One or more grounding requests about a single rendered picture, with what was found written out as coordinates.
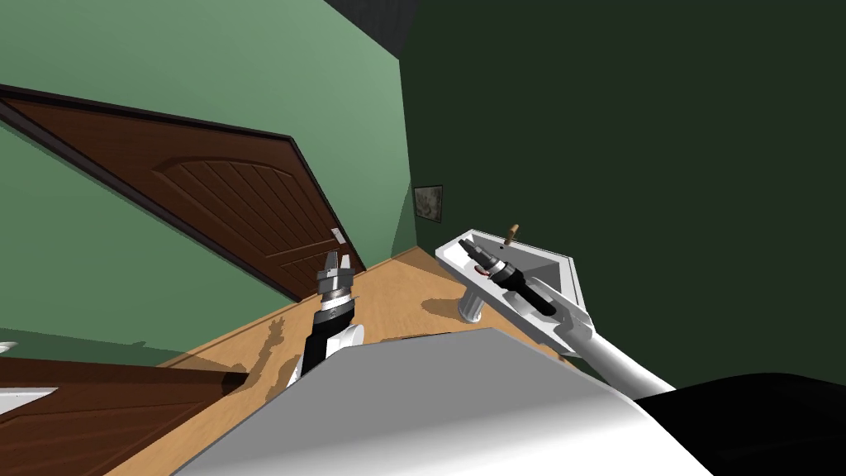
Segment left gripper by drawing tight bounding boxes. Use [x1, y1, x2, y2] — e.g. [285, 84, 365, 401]
[316, 250, 355, 296]

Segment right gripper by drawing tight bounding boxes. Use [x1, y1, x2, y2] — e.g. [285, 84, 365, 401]
[459, 239, 506, 278]

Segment dark brown wooden door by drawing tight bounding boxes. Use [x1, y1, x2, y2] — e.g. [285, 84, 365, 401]
[0, 84, 368, 302]

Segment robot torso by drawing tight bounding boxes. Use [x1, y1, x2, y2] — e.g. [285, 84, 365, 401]
[170, 326, 715, 476]

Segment brown wooden cabinet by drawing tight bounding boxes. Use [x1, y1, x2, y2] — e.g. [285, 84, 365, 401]
[0, 341, 250, 476]

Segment dark framed wall picture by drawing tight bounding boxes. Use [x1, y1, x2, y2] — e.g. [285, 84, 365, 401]
[412, 184, 444, 224]

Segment white pedestal sink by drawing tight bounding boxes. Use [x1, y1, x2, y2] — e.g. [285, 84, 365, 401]
[434, 228, 596, 359]

